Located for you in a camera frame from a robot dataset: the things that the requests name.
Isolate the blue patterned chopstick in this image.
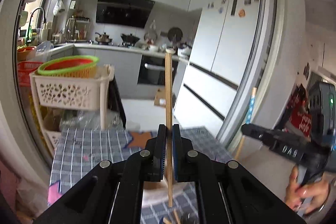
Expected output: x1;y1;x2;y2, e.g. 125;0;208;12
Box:
235;87;257;161

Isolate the plain wooden chopstick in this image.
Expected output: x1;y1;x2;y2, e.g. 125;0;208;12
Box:
165;53;174;207

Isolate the black kitchen faucet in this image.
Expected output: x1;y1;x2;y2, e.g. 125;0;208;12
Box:
26;7;47;45

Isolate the person's right hand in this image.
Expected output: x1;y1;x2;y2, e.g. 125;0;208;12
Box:
284;166;330;214

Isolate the cardboard box on floor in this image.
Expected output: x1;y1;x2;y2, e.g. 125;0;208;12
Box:
154;88;166;107

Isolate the grey checked tablecloth with stars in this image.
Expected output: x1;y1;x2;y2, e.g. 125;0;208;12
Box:
47;127;232;223

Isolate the clear plastic bag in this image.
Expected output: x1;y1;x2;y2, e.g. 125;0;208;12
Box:
59;109;126;131

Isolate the white refrigerator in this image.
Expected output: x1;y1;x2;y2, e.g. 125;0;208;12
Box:
174;0;260;136

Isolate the black built-in oven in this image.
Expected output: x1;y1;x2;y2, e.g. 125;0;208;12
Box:
137;55;165;86

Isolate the beige plastic storage rack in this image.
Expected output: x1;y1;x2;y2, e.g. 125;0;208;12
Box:
29;64;114;155

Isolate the green and orange basket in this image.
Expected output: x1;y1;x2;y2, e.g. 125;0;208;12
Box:
37;55;100;79

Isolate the black wok on stove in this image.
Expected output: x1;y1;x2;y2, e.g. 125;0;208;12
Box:
121;34;140;46

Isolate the red plastic crate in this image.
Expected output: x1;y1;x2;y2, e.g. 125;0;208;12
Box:
17;61;43;87

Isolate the black range hood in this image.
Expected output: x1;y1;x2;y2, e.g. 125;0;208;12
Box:
96;0;155;28

